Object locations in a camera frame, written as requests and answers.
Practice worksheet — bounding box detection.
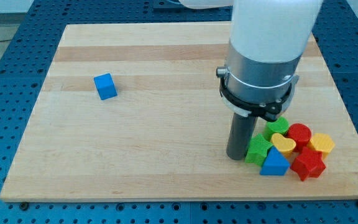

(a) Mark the blue cube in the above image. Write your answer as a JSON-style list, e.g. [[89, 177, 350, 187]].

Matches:
[[93, 73, 117, 100]]

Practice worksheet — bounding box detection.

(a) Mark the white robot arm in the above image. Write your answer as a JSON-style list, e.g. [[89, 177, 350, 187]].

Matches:
[[180, 0, 323, 121]]

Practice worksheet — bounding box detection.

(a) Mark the wooden board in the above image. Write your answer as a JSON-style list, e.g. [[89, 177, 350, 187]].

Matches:
[[0, 22, 358, 202]]

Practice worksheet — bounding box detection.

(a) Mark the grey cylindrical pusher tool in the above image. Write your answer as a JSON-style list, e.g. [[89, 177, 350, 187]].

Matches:
[[226, 113, 257, 161]]

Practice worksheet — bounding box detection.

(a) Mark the green star block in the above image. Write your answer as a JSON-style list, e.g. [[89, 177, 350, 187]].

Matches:
[[244, 134, 273, 167]]

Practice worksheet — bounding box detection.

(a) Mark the green cylinder block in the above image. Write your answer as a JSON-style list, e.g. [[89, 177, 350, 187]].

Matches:
[[262, 117, 290, 141]]

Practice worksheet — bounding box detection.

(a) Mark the blue triangle block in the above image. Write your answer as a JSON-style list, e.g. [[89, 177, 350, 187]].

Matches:
[[260, 146, 290, 175]]

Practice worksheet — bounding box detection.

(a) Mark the yellow heart block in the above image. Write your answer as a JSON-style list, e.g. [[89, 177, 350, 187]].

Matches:
[[270, 133, 296, 158]]

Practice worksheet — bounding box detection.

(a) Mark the red cylinder block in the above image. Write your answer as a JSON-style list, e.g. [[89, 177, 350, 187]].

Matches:
[[286, 123, 312, 152]]

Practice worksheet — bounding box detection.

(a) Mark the red star block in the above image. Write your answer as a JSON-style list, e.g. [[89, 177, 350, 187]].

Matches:
[[290, 147, 326, 181]]

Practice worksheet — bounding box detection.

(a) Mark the yellow hexagon block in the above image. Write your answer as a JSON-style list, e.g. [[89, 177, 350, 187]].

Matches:
[[306, 133, 336, 159]]

